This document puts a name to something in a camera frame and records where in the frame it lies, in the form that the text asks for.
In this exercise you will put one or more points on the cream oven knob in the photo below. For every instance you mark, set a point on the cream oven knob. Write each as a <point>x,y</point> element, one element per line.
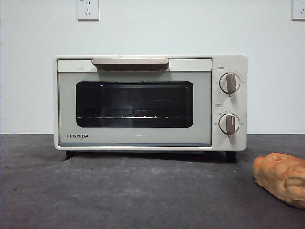
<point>229,124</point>
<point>230,83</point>

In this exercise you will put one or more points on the orange-brown bread loaf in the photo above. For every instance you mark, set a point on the orange-brown bread loaf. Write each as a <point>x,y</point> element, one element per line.
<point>281,179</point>

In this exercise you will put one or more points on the white wall socket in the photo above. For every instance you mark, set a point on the white wall socket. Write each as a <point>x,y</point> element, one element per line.
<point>299,10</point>
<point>87,10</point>

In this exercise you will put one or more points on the cream Toshiba toaster oven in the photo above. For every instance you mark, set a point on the cream Toshiba toaster oven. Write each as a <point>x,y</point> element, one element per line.
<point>243,143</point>

